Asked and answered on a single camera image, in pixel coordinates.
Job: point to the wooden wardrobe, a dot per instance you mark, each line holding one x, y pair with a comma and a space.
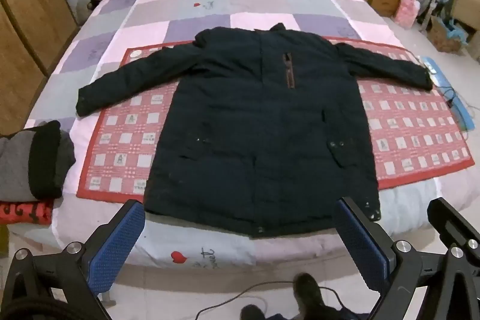
26, 5

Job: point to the red printed cloth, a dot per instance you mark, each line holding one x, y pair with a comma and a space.
22, 213

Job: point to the dark navy padded jacket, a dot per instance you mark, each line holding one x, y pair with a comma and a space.
243, 136

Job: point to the blue power strip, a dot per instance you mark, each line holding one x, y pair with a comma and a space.
446, 87

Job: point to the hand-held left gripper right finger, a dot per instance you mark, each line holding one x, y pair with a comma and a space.
360, 248

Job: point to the grey and black folded clothes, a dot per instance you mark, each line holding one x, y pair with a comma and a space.
30, 162

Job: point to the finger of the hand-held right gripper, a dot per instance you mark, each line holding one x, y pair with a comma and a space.
450, 218

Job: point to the red checked blanket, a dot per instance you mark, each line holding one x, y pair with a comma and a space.
123, 140

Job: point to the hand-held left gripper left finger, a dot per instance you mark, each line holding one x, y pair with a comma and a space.
116, 248

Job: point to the pink bag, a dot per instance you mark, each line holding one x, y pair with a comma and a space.
407, 10

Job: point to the small cardboard box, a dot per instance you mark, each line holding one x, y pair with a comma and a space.
442, 37

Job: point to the large cardboard box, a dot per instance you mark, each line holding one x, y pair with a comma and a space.
468, 1

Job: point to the person's dark shoe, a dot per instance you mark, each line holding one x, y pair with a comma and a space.
307, 295
251, 312

